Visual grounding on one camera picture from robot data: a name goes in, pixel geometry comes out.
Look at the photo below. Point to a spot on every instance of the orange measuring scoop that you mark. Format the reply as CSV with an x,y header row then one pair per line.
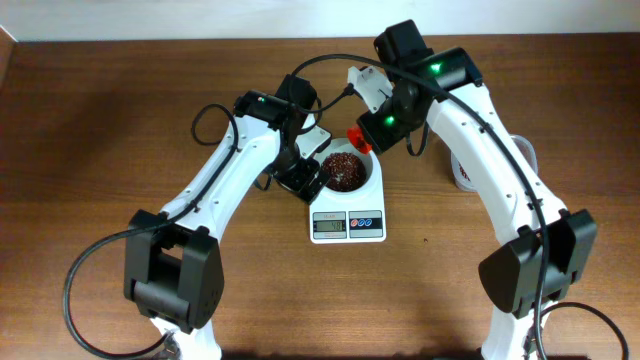
x,y
356,138

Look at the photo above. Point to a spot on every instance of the clear plastic bean container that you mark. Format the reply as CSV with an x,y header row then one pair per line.
x,y
525,148

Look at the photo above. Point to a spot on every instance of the white round bowl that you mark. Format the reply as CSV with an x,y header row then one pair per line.
x,y
343,145

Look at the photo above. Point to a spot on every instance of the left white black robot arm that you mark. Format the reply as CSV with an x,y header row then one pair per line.
x,y
173,268

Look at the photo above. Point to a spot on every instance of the white digital kitchen scale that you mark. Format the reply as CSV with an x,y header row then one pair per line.
x,y
354,217

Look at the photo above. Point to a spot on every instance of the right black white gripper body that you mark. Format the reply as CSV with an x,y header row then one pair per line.
x,y
387,125

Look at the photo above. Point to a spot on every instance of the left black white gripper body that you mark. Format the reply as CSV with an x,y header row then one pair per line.
x,y
298,174

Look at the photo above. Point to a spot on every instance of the red beans in bowl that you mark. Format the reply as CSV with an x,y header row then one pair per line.
x,y
347,172

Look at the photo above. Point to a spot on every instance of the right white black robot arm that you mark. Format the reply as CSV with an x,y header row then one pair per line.
x,y
543,246

